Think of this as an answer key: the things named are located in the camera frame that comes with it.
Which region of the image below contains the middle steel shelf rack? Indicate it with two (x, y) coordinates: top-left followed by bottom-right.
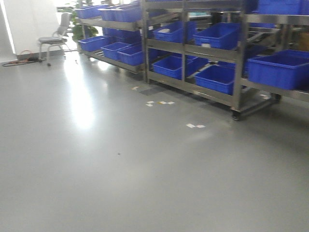
(141, 0), (282, 121)

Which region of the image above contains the steel shelf rack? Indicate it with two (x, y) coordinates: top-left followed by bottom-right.
(78, 1), (144, 73)
(141, 0), (282, 121)
(241, 0), (309, 102)

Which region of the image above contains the far steel shelf rack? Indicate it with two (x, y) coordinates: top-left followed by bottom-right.
(78, 1), (144, 73)

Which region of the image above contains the right steel shelf rack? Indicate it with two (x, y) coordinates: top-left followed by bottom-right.
(241, 0), (309, 102)

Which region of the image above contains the blue bin lower left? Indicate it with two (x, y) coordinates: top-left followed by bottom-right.
(152, 56), (183, 80)

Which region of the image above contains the blue bin lower middle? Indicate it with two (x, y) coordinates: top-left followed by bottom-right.
(195, 65), (235, 95)

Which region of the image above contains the blue bin upper left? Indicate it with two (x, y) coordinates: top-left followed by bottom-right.
(153, 21), (197, 43)

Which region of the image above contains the blue bin upper right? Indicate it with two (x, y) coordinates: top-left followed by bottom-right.
(193, 23), (240, 50)

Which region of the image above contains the green potted plant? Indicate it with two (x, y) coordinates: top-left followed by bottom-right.
(56, 0), (98, 42)

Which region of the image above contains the grey office chair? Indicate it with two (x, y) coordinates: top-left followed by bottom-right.
(38, 12), (71, 67)

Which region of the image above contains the large blue bin right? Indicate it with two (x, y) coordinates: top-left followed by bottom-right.
(247, 50), (309, 90)

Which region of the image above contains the orange cable on floor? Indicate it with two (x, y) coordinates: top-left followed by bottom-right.
(1, 49), (46, 67)

